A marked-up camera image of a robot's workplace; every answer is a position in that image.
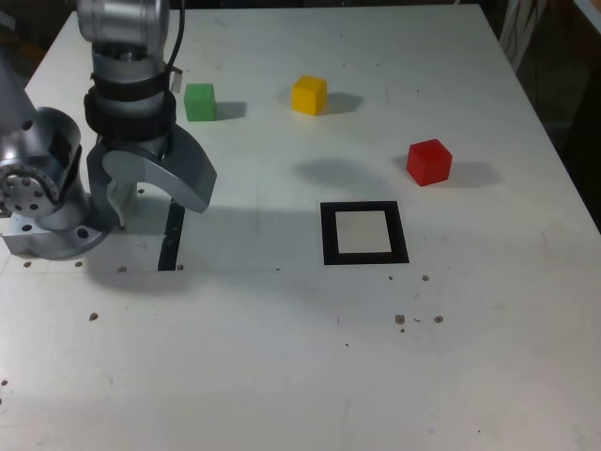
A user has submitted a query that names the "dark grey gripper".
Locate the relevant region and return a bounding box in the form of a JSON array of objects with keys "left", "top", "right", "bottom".
[{"left": 85, "top": 126, "right": 219, "bottom": 232}]

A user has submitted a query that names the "green cube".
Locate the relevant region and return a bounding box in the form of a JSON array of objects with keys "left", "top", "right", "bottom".
[{"left": 183, "top": 83, "right": 218, "bottom": 122}]

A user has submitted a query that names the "yellow cube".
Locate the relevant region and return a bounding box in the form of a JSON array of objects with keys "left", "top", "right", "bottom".
[{"left": 291, "top": 74, "right": 329, "bottom": 117}]

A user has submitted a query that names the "red cube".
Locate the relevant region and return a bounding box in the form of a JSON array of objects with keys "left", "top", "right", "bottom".
[{"left": 406, "top": 138, "right": 454, "bottom": 188}]

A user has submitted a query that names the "black tape square outline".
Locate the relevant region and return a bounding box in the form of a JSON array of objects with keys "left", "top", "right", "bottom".
[{"left": 319, "top": 200, "right": 410, "bottom": 267}]

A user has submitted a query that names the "black tape strip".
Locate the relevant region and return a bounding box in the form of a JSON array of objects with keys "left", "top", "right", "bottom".
[{"left": 157, "top": 199, "right": 188, "bottom": 272}]

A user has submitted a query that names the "white background frame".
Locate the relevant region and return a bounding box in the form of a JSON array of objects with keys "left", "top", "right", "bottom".
[{"left": 499, "top": 0, "right": 536, "bottom": 72}]

